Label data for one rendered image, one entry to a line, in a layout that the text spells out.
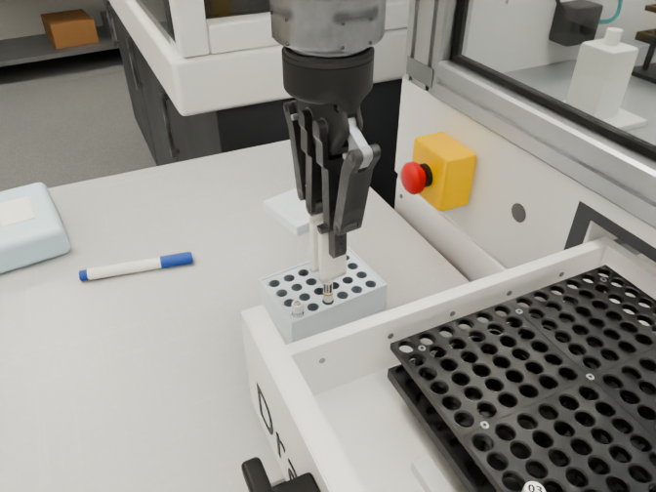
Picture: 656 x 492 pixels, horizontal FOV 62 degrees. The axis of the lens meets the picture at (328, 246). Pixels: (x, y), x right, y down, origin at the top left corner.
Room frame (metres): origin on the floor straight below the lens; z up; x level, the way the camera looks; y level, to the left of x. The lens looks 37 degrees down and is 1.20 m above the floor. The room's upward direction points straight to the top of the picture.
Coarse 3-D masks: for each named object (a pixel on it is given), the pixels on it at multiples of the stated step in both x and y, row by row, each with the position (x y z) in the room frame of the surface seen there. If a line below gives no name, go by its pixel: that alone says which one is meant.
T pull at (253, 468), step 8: (248, 464) 0.18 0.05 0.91; (256, 464) 0.18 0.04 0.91; (248, 472) 0.17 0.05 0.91; (256, 472) 0.17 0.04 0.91; (264, 472) 0.17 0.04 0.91; (248, 480) 0.17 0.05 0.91; (256, 480) 0.17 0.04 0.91; (264, 480) 0.17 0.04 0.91; (288, 480) 0.17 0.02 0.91; (296, 480) 0.17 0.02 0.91; (304, 480) 0.17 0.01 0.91; (312, 480) 0.17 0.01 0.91; (248, 488) 0.17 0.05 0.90; (256, 488) 0.16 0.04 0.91; (264, 488) 0.16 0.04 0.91; (280, 488) 0.16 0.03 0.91; (288, 488) 0.16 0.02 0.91; (296, 488) 0.16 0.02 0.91; (304, 488) 0.16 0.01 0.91; (312, 488) 0.16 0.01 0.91
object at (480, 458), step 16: (400, 352) 0.28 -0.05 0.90; (416, 352) 0.28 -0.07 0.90; (416, 368) 0.26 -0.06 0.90; (432, 368) 0.26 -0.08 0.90; (432, 384) 0.25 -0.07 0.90; (448, 384) 0.25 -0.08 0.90; (432, 400) 0.23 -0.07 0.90; (448, 400) 0.24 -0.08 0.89; (464, 400) 0.23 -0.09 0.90; (448, 416) 0.22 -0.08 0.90; (464, 416) 0.22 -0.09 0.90; (464, 432) 0.21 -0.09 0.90; (480, 432) 0.21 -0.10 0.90; (496, 448) 0.20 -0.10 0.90; (480, 464) 0.19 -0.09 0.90; (512, 464) 0.19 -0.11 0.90; (496, 480) 0.17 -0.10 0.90; (528, 480) 0.17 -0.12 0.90
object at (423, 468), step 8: (424, 456) 0.22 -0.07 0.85; (416, 464) 0.22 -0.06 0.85; (424, 464) 0.22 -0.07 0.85; (432, 464) 0.22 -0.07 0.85; (416, 472) 0.21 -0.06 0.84; (424, 472) 0.21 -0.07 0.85; (432, 472) 0.21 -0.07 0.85; (440, 472) 0.21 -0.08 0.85; (424, 480) 0.21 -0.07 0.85; (432, 480) 0.20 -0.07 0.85; (440, 480) 0.20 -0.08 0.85; (424, 488) 0.20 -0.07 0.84; (432, 488) 0.20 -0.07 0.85; (440, 488) 0.20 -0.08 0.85; (448, 488) 0.20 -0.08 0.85
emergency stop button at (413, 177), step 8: (408, 168) 0.58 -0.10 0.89; (416, 168) 0.57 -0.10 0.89; (400, 176) 0.59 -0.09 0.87; (408, 176) 0.57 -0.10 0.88; (416, 176) 0.56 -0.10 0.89; (424, 176) 0.57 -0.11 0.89; (408, 184) 0.57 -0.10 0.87; (416, 184) 0.56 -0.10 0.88; (424, 184) 0.56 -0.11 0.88; (416, 192) 0.56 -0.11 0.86
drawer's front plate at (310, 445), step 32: (256, 320) 0.28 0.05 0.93; (256, 352) 0.26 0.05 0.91; (288, 352) 0.25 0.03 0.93; (256, 384) 0.27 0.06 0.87; (288, 384) 0.22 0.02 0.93; (288, 416) 0.21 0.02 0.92; (320, 416) 0.20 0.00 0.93; (288, 448) 0.21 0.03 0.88; (320, 448) 0.18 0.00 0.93; (320, 480) 0.16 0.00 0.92; (352, 480) 0.16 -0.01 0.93
